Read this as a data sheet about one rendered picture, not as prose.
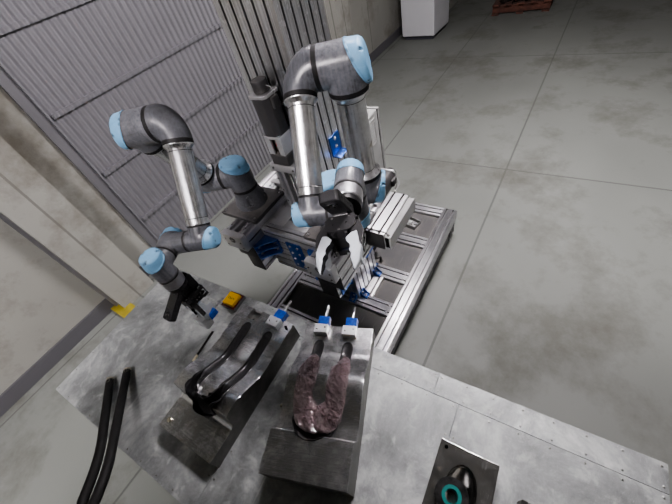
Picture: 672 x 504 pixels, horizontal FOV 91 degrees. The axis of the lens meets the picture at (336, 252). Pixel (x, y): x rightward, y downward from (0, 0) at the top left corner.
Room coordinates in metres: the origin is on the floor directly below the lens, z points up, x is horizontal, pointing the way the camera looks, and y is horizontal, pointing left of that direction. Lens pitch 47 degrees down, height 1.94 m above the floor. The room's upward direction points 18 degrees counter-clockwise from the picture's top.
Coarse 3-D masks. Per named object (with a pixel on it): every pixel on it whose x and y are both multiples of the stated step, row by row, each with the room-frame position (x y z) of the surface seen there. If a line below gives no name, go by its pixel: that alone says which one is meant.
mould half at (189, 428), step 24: (240, 312) 0.84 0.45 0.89; (288, 336) 0.67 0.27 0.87; (240, 360) 0.63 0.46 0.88; (264, 360) 0.60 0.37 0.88; (216, 384) 0.55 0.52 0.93; (240, 384) 0.53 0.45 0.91; (264, 384) 0.54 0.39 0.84; (192, 408) 0.53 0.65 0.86; (216, 408) 0.47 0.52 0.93; (240, 408) 0.46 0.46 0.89; (192, 432) 0.45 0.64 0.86; (216, 432) 0.42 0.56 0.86; (240, 432) 0.42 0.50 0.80; (216, 456) 0.35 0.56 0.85
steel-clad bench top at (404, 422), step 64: (128, 320) 1.08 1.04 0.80; (192, 320) 0.96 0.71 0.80; (64, 384) 0.84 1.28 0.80; (384, 384) 0.42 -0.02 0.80; (448, 384) 0.36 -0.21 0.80; (128, 448) 0.49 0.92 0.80; (256, 448) 0.35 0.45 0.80; (384, 448) 0.24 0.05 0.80; (512, 448) 0.14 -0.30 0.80; (576, 448) 0.10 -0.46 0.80
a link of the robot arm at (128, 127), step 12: (132, 108) 1.18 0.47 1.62; (144, 108) 1.14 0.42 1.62; (120, 120) 1.14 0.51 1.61; (132, 120) 1.12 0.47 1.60; (144, 120) 1.11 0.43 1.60; (120, 132) 1.12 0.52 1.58; (132, 132) 1.11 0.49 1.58; (144, 132) 1.10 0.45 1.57; (120, 144) 1.13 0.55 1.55; (132, 144) 1.12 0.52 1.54; (144, 144) 1.12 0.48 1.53; (156, 144) 1.15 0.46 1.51; (168, 156) 1.20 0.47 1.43; (204, 168) 1.31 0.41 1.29; (204, 180) 1.30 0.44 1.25; (216, 180) 1.31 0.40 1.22; (204, 192) 1.34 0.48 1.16
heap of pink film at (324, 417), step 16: (304, 368) 0.51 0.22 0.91; (336, 368) 0.48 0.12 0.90; (304, 384) 0.46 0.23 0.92; (336, 384) 0.43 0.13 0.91; (304, 400) 0.41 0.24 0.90; (336, 400) 0.38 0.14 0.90; (304, 416) 0.37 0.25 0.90; (320, 416) 0.35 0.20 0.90; (336, 416) 0.34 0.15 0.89; (320, 432) 0.32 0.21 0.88
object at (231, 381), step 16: (240, 336) 0.74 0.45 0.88; (224, 352) 0.69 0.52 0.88; (256, 352) 0.65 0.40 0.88; (208, 368) 0.63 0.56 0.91; (240, 368) 0.60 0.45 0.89; (192, 384) 0.58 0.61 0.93; (224, 384) 0.54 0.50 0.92; (192, 400) 0.54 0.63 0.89; (208, 400) 0.51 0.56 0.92; (208, 416) 0.47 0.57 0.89
